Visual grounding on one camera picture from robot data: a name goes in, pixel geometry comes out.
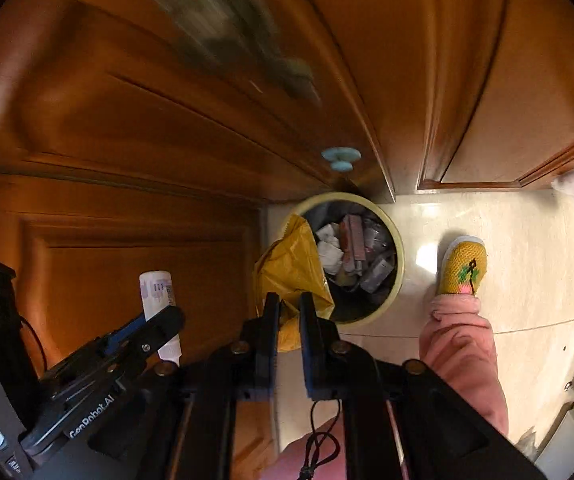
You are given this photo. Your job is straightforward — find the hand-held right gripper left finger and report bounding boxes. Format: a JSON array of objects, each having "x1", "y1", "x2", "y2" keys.
[{"x1": 37, "y1": 292, "x2": 282, "y2": 480}]

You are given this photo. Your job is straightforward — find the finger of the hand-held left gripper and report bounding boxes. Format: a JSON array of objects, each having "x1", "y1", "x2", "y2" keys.
[
  {"x1": 42, "y1": 305, "x2": 187, "y2": 401},
  {"x1": 101, "y1": 313, "x2": 148, "y2": 352}
]

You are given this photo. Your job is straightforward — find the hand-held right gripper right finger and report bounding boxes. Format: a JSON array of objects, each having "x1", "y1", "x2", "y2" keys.
[{"x1": 299, "y1": 292, "x2": 548, "y2": 480}]

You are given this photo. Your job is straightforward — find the white tube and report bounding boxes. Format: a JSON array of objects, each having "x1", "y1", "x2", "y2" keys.
[{"x1": 139, "y1": 270, "x2": 183, "y2": 366}]

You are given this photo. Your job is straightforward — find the yellow plastic bag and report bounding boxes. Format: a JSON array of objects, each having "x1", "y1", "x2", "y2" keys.
[{"x1": 253, "y1": 212, "x2": 335, "y2": 353}]

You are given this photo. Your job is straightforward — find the cream waste bin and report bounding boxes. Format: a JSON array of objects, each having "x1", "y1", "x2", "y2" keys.
[{"x1": 279, "y1": 191, "x2": 405, "y2": 330}]

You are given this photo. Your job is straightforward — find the brown wooden cabinet door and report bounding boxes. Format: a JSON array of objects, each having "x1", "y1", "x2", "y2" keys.
[
  {"x1": 0, "y1": 0, "x2": 398, "y2": 203},
  {"x1": 0, "y1": 175, "x2": 278, "y2": 480},
  {"x1": 414, "y1": 0, "x2": 574, "y2": 192}
]

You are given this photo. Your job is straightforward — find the pile of discarded packaging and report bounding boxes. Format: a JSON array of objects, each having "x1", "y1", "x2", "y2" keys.
[{"x1": 314, "y1": 212, "x2": 398, "y2": 296}]

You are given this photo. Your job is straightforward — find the person's pink trousers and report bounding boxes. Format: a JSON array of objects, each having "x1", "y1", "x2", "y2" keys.
[{"x1": 262, "y1": 294, "x2": 510, "y2": 480}]

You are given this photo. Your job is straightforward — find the yellow knitted shoe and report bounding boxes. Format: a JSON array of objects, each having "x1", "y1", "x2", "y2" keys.
[{"x1": 434, "y1": 236, "x2": 488, "y2": 298}]

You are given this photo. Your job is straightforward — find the pale blue door knob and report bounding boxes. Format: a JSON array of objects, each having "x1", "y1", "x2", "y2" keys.
[{"x1": 320, "y1": 146, "x2": 363, "y2": 172}]

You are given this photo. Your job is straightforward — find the black wrist strap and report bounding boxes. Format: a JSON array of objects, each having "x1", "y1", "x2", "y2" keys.
[{"x1": 299, "y1": 400, "x2": 343, "y2": 480}]

